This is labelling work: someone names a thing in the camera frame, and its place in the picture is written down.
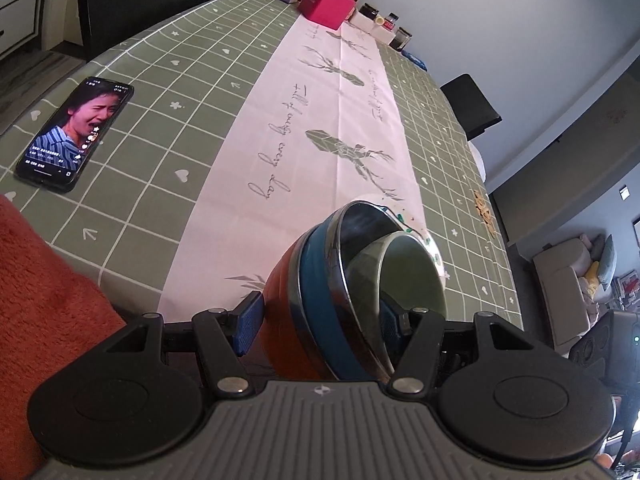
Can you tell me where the green ceramic bowl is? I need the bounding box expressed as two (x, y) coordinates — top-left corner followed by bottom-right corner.
(346, 231), (447, 324)

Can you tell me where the orange steel-lined bowl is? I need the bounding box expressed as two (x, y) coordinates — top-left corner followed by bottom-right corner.
(257, 246), (329, 382)

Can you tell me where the blue steel-lined bowl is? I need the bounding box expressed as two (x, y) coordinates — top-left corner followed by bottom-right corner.
(299, 222), (375, 382)

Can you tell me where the beige sofa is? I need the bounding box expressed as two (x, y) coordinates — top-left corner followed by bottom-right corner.
(533, 233), (617, 354)

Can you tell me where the pile of sunflower seeds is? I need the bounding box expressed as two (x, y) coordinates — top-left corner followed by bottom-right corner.
(473, 190), (500, 240)

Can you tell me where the red orange cloth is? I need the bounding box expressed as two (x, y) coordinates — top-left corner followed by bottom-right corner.
(1, 197), (124, 479)

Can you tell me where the white deer table runner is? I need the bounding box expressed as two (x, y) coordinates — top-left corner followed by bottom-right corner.
(158, 18), (423, 322)

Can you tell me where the black chair far side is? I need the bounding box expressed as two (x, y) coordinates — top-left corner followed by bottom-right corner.
(440, 74), (502, 141)

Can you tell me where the black smartphone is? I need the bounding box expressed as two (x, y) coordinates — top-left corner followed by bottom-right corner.
(14, 77), (134, 193)

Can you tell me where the blue packet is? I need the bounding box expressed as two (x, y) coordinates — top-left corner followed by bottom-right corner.
(401, 50), (428, 72)

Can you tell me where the green grid tablecloth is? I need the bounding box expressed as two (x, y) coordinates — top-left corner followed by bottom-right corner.
(1, 0), (522, 324)

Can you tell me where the dark glass jar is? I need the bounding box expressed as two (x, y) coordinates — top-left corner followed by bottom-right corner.
(390, 27), (412, 52)

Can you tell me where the white rectangular box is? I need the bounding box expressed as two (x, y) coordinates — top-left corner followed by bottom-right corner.
(349, 12), (395, 46)

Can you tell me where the dark jar red label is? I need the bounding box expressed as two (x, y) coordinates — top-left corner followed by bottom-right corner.
(383, 13), (398, 32)

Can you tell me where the small black jar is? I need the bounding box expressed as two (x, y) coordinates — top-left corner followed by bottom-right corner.
(359, 3), (378, 21)

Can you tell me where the pink red box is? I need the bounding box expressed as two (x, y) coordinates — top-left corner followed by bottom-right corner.
(297, 0), (356, 30)

